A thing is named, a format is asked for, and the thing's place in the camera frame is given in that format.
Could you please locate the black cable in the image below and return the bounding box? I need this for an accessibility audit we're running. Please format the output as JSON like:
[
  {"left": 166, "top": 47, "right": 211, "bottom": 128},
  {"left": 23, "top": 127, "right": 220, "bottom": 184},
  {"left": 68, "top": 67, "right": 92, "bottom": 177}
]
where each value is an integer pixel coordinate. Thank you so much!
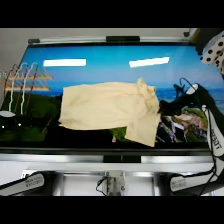
[
  {"left": 185, "top": 151, "right": 219, "bottom": 189},
  {"left": 95, "top": 177, "right": 108, "bottom": 196}
]

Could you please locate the brown clothes hanger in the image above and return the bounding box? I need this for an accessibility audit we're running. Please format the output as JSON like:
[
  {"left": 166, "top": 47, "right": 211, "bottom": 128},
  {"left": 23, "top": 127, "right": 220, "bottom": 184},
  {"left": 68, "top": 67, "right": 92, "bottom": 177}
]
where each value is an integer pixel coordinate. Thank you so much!
[{"left": 3, "top": 63, "right": 55, "bottom": 116}]

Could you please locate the white clothes hanger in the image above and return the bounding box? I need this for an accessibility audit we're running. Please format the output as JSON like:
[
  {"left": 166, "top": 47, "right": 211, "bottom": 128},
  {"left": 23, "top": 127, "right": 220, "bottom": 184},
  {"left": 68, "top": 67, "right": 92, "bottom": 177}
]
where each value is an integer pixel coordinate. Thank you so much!
[{"left": 7, "top": 61, "right": 39, "bottom": 116}]

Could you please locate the cream shirt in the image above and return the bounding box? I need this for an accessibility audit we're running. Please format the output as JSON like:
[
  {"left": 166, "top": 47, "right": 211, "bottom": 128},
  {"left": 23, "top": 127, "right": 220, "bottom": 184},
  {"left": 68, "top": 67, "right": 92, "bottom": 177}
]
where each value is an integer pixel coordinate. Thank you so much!
[{"left": 57, "top": 77, "right": 162, "bottom": 148}]

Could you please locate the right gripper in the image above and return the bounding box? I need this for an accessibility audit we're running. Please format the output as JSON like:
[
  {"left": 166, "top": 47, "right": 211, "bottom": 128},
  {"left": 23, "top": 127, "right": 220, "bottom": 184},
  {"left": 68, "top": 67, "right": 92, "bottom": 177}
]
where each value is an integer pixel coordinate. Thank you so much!
[{"left": 158, "top": 98, "right": 184, "bottom": 117}]

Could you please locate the white black-dotted garment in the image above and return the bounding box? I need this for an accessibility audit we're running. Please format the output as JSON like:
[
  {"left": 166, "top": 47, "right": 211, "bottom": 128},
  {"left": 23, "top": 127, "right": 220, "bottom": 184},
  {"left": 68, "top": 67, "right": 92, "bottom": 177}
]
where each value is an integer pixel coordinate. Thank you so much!
[{"left": 199, "top": 30, "right": 224, "bottom": 73}]

